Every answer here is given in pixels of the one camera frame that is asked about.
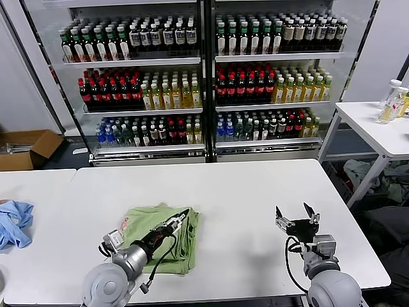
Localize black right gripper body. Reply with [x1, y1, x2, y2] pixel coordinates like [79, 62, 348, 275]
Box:
[285, 218, 321, 244]

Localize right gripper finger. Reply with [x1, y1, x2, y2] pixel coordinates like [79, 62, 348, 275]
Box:
[274, 205, 297, 233]
[302, 201, 321, 226]

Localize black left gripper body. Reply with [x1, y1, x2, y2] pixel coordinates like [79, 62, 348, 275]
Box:
[140, 220, 176, 251]

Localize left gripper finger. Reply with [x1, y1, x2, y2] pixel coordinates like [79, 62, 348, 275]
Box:
[171, 208, 191, 230]
[162, 212, 186, 226]

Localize green t-shirt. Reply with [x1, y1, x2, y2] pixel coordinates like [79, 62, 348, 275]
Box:
[118, 201, 201, 276]

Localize grey white clothes pile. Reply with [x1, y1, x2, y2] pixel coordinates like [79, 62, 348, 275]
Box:
[343, 159, 381, 195]

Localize black mesh crate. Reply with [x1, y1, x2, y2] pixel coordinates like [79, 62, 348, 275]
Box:
[322, 161, 354, 204]

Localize dark trousered leg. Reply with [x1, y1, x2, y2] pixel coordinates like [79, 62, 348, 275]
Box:
[359, 206, 409, 307]

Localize red-cap cola bottle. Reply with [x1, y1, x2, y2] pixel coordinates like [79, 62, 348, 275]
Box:
[215, 75, 227, 105]
[89, 79, 102, 111]
[256, 73, 267, 104]
[226, 74, 237, 104]
[236, 74, 247, 104]
[78, 79, 91, 111]
[131, 78, 144, 109]
[121, 79, 133, 110]
[176, 120, 187, 145]
[110, 79, 123, 111]
[265, 72, 276, 103]
[99, 79, 112, 111]
[286, 112, 296, 140]
[246, 74, 258, 104]
[294, 112, 305, 140]
[167, 120, 178, 146]

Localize pale green cloth pile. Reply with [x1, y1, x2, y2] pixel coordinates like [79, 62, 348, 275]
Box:
[382, 161, 409, 205]

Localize white side table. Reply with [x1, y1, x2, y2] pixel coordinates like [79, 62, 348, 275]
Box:
[318, 101, 409, 205]

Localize clear bottle yellowish liquid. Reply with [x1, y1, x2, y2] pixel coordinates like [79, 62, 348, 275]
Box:
[377, 95, 399, 125]

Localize light blue crumpled garment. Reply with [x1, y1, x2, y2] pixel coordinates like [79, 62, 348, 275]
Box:
[0, 200, 35, 252]

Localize clear bottle white cap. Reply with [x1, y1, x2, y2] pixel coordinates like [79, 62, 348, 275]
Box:
[378, 79, 402, 108]

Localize brown cardboard box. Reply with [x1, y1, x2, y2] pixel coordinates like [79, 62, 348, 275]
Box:
[0, 129, 65, 172]

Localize beverage display shelf unit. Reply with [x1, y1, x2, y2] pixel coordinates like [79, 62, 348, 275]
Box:
[204, 0, 381, 164]
[24, 0, 208, 167]

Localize open glass cooler door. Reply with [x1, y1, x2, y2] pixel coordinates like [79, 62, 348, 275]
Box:
[0, 0, 93, 161]
[318, 0, 383, 161]

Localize silver metal rods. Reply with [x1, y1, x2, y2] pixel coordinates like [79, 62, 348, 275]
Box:
[0, 143, 33, 156]

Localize dark bottle blue-white label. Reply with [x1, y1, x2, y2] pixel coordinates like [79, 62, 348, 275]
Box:
[150, 22, 162, 52]
[315, 19, 327, 51]
[139, 23, 151, 53]
[336, 18, 348, 51]
[128, 24, 141, 54]
[185, 20, 198, 51]
[305, 19, 316, 51]
[174, 20, 187, 51]
[326, 19, 337, 51]
[162, 21, 175, 52]

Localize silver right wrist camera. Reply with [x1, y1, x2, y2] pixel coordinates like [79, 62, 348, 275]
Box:
[305, 235, 338, 260]

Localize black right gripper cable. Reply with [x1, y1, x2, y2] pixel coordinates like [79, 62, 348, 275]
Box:
[285, 235, 311, 294]

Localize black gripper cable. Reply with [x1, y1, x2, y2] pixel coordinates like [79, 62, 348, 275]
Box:
[285, 235, 311, 294]
[140, 234, 178, 294]

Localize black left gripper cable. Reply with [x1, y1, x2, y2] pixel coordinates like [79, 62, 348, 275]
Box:
[140, 234, 178, 294]

